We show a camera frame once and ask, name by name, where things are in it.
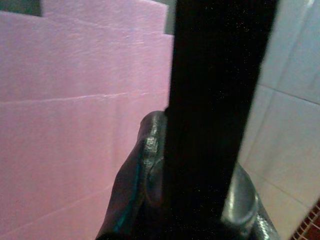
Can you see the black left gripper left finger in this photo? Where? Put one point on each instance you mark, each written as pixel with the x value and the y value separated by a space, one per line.
pixel 136 175

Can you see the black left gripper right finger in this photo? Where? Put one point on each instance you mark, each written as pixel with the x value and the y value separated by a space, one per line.
pixel 243 200

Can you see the red floor drain grate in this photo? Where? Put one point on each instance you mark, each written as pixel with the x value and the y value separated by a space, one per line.
pixel 308 222

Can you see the pink foam sheet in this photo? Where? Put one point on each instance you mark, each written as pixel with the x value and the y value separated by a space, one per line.
pixel 80 112

